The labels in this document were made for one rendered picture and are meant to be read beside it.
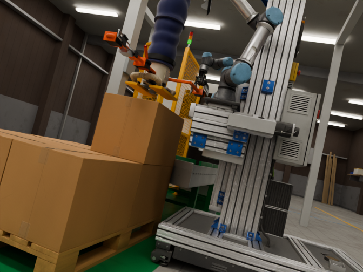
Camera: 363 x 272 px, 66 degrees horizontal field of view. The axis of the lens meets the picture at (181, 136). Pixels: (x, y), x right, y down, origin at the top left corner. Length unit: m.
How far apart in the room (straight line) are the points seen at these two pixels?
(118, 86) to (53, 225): 2.44
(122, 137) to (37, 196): 0.69
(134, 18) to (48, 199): 2.85
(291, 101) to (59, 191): 1.45
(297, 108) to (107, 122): 1.23
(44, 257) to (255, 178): 1.29
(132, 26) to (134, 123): 2.11
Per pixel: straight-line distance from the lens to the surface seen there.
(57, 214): 1.32
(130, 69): 3.62
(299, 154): 1.92
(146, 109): 1.81
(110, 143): 1.88
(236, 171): 1.93
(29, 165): 1.42
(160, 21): 2.22
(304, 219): 5.15
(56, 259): 1.35
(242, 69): 1.73
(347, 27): 5.20
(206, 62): 2.36
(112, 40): 1.63
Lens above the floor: 0.64
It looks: 4 degrees up
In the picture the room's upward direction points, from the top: 13 degrees clockwise
